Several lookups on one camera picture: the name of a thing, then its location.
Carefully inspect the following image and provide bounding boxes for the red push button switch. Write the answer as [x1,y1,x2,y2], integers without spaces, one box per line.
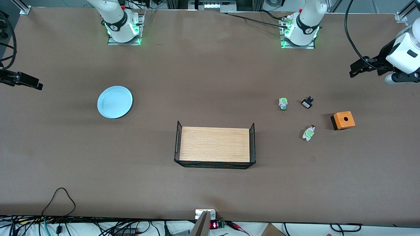
[302,125,316,142]

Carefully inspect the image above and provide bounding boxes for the light blue round plate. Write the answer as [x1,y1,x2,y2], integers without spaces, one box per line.
[97,86,133,119]

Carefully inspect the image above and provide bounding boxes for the aluminium corner profile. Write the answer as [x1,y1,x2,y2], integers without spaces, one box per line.
[395,0,420,23]

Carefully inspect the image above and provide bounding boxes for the brown cardboard piece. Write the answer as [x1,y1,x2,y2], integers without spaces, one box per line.
[261,223,286,236]

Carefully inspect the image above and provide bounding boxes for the red black clip leads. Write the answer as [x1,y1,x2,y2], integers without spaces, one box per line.
[226,221,250,236]

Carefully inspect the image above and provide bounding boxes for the gray metal beam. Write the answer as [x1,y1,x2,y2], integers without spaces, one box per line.
[190,211,211,236]

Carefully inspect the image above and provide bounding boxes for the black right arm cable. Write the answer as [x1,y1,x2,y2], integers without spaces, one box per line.
[0,11,17,63]

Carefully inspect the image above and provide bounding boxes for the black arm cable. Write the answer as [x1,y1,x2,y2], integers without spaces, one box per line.
[344,0,376,63]
[0,11,17,63]

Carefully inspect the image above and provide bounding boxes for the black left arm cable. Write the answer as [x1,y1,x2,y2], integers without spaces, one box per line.
[344,0,376,63]

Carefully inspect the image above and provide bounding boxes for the orange button enclosure box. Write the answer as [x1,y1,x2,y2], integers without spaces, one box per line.
[330,111,356,131]

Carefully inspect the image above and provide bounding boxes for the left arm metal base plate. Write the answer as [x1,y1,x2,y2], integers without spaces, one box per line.
[281,16,316,49]

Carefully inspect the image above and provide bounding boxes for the looped thin black cable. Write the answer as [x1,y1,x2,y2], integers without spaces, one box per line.
[41,187,76,217]

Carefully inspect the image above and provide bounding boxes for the black base power cable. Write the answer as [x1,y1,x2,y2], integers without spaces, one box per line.
[222,12,289,28]

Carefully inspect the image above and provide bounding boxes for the black cable coil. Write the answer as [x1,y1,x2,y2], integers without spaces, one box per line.
[330,223,363,233]

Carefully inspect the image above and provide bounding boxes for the black cable tangle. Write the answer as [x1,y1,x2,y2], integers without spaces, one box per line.
[0,215,197,236]

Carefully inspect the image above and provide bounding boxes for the metal frame with lights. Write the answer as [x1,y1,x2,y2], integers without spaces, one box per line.
[188,0,237,13]

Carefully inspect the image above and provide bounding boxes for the wooden shelf black wire frame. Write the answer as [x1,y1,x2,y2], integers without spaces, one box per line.
[174,120,256,169]

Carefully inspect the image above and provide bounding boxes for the small silver metal bracket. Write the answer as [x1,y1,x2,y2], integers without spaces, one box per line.
[195,209,217,220]

